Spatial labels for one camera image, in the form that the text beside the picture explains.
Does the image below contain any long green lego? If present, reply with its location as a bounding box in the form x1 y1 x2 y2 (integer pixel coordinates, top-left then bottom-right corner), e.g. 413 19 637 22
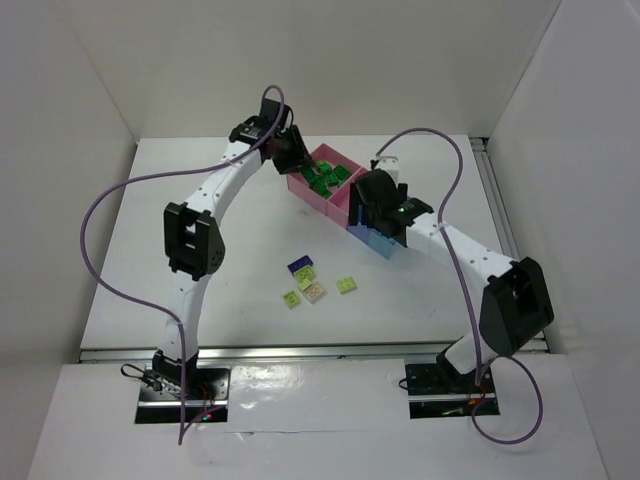
309 176 331 198

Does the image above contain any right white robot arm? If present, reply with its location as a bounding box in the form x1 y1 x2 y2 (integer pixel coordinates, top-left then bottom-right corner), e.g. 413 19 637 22
349 169 555 384

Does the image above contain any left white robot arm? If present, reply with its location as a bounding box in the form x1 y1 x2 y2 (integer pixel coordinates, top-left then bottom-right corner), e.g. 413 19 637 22
152 99 311 385

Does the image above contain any small pink container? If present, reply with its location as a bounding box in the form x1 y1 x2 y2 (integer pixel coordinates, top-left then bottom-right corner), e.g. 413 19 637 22
326 169 365 229

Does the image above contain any large pink container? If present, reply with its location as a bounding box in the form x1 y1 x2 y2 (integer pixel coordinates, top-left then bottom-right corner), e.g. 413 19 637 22
286 143 364 214

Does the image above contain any dark blue container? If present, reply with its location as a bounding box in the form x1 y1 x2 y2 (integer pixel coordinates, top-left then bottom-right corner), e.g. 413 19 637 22
347 224 371 244

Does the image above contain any light blue container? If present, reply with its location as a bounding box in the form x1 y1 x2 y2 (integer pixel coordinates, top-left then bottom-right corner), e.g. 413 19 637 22
367 229 398 259

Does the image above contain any dark blue lego brick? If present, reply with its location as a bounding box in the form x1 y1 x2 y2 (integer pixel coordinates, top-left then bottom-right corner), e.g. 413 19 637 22
287 255 314 275

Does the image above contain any lime lego brick right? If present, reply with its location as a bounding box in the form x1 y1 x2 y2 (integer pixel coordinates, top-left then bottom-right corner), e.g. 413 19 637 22
336 276 357 295

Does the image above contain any lime lego brick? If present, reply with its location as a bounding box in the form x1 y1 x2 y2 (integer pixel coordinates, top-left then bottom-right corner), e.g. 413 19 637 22
282 290 301 309
336 276 357 295
294 265 316 283

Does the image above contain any lime lego brick upper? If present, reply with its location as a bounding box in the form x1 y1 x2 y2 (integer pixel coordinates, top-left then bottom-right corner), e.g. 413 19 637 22
294 265 316 283

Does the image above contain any beige lego brick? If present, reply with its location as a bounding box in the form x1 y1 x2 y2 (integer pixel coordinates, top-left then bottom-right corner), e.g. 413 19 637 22
299 280 326 304

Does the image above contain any lime lego brick lower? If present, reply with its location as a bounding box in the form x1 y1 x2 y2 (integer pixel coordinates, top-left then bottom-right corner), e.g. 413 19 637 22
282 290 301 309

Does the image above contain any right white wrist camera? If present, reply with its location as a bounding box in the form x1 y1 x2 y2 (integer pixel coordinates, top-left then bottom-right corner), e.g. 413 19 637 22
370 155 400 183

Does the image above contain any aluminium side rail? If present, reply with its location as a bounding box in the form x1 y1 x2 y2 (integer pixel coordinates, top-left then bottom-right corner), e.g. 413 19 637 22
469 137 546 346

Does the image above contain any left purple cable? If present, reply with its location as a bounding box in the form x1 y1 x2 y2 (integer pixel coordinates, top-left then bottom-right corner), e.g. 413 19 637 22
80 84 286 446

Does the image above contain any purple cable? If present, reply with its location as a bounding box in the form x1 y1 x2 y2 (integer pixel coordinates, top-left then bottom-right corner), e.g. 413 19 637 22
372 127 546 445
80 84 286 446

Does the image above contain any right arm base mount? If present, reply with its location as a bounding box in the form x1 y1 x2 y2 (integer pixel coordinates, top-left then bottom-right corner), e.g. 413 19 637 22
398 363 500 419

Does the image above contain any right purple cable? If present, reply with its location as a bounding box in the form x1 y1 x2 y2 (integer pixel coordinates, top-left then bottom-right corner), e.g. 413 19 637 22
372 127 546 445

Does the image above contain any aluminium front rail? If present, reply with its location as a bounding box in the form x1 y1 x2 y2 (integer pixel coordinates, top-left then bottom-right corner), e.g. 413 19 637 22
79 339 549 365

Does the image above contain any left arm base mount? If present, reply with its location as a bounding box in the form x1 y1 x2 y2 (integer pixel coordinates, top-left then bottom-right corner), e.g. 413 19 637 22
120 363 232 425

